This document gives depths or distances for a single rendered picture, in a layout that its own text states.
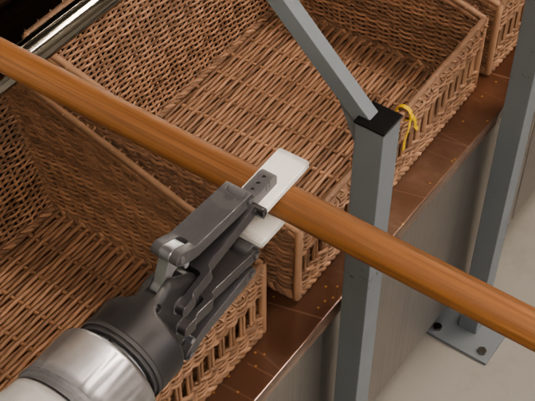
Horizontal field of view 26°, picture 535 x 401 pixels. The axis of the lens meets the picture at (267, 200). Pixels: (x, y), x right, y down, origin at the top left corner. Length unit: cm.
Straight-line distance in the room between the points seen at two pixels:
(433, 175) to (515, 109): 18
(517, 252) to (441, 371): 35
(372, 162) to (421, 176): 44
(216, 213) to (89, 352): 15
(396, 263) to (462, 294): 6
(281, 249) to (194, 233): 73
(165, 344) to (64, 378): 8
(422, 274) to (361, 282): 67
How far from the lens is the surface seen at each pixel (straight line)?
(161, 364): 84
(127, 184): 159
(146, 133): 100
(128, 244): 169
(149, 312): 84
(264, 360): 159
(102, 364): 81
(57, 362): 82
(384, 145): 137
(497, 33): 195
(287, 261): 160
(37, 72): 107
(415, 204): 178
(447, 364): 232
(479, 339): 235
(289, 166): 95
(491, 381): 231
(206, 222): 87
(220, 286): 92
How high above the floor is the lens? 190
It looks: 48 degrees down
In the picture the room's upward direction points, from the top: straight up
